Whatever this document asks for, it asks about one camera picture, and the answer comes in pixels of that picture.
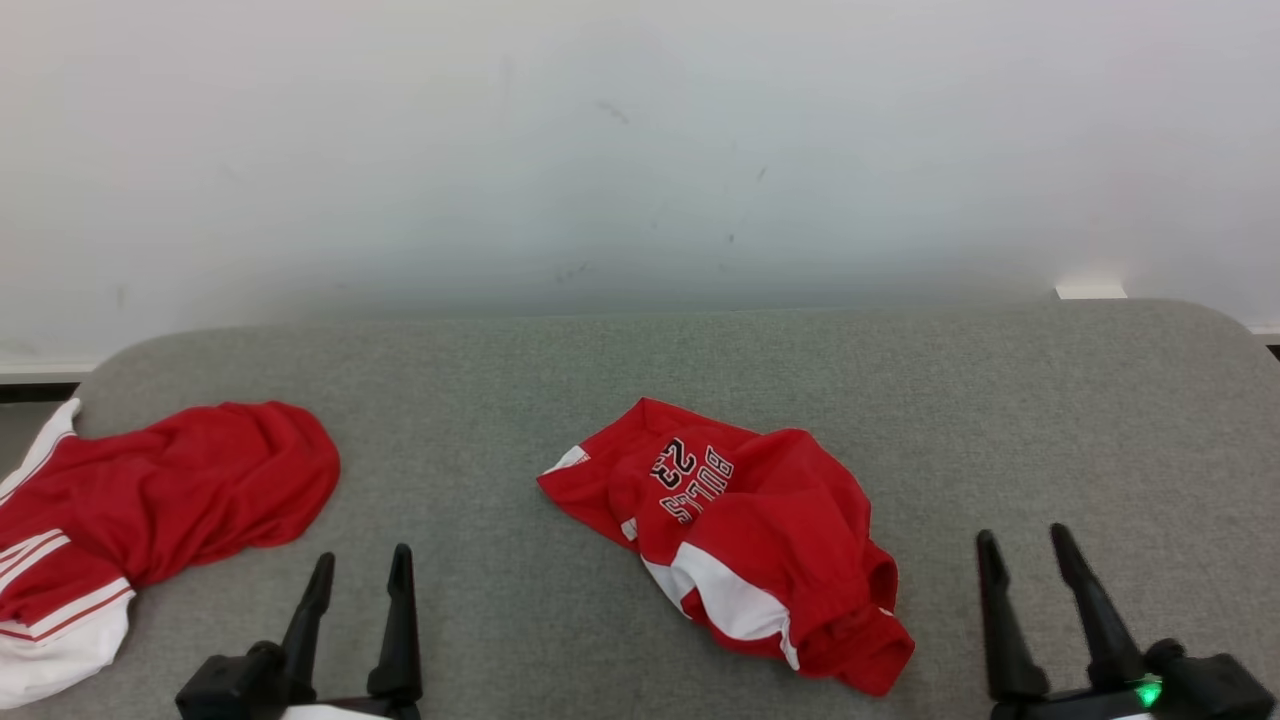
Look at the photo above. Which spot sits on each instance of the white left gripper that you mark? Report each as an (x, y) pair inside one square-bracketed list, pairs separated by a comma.
[(350, 714)]

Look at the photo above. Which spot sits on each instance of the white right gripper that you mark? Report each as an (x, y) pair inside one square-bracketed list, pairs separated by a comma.
[(1080, 708)]

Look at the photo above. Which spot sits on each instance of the red jersey with white stripes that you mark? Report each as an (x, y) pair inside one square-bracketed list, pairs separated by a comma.
[(200, 480)]

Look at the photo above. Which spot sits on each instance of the red Bulls 23 shorts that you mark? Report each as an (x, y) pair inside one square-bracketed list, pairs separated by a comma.
[(780, 520)]

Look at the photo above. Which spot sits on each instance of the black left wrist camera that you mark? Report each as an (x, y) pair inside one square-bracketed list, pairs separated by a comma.
[(230, 685)]

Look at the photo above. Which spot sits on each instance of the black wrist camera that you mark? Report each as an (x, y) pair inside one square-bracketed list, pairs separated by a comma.
[(1215, 690), (230, 685)]

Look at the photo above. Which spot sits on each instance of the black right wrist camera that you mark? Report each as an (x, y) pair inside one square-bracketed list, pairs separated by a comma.
[(1215, 690)]

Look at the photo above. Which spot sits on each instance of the white wall socket box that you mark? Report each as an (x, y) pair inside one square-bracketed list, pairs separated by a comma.
[(1090, 290)]

